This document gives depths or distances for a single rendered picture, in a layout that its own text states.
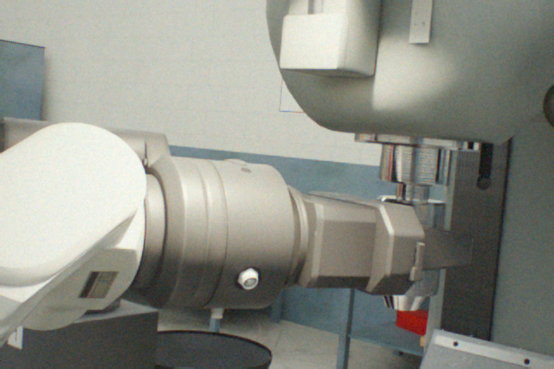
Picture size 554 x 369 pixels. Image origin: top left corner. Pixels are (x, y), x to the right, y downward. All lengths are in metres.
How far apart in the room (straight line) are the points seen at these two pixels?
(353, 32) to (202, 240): 0.14
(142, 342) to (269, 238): 0.37
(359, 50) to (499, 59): 0.08
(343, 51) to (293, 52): 0.03
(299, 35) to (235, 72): 5.88
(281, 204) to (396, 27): 0.12
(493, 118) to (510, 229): 0.44
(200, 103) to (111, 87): 1.13
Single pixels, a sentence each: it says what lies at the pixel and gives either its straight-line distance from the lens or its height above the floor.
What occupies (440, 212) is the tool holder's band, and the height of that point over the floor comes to 1.26.
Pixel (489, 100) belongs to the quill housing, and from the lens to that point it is 0.47.
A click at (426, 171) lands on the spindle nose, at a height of 1.29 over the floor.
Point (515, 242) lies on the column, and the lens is 0.92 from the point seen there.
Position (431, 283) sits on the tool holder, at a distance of 0.54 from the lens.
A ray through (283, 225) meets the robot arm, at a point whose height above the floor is 1.25.
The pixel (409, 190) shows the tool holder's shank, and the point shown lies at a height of 1.28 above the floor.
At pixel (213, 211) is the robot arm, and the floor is 1.26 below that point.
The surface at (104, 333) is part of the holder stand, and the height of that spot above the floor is 1.11.
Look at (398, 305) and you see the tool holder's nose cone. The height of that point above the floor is 1.20.
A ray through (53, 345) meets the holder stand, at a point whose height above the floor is 1.11.
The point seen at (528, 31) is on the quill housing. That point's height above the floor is 1.37.
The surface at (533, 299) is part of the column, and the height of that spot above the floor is 1.15.
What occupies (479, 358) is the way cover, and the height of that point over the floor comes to 1.08.
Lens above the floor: 1.30
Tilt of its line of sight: 3 degrees down
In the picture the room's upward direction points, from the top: 5 degrees clockwise
